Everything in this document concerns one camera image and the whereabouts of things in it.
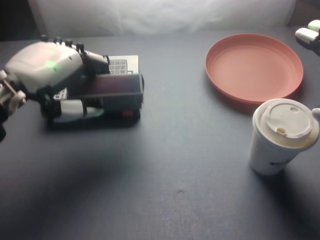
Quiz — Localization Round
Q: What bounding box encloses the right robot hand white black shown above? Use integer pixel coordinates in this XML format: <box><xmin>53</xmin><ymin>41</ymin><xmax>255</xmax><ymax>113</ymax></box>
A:
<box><xmin>294</xmin><ymin>19</ymin><xmax>320</xmax><ymax>121</ymax></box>

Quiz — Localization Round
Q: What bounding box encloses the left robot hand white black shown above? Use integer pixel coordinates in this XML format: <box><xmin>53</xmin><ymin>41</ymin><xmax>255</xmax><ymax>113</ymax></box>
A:
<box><xmin>4</xmin><ymin>34</ymin><xmax>112</xmax><ymax>124</ymax></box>

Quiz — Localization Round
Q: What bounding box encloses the white coffee cup with lid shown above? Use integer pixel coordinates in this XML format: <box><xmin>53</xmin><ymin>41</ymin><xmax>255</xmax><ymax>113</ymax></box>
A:
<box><xmin>248</xmin><ymin>98</ymin><xmax>320</xmax><ymax>177</ymax></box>

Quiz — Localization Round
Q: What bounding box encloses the pink round plate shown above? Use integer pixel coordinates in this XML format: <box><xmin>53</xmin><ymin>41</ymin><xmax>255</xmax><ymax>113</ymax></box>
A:
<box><xmin>205</xmin><ymin>33</ymin><xmax>305</xmax><ymax>105</ymax></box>

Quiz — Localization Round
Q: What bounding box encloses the calculator box white and blue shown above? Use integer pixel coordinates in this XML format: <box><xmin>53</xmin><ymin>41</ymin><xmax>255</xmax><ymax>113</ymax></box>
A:
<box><xmin>46</xmin><ymin>54</ymin><xmax>143</xmax><ymax>130</ymax></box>

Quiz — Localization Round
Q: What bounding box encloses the white foam sheet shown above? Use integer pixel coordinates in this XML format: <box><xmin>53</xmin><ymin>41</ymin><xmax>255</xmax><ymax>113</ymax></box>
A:
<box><xmin>27</xmin><ymin>0</ymin><xmax>298</xmax><ymax>39</ymax></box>

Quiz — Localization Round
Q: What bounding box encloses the grey table cloth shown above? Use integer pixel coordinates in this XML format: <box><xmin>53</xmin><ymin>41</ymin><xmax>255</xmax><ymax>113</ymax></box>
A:
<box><xmin>0</xmin><ymin>27</ymin><xmax>320</xmax><ymax>240</ymax></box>

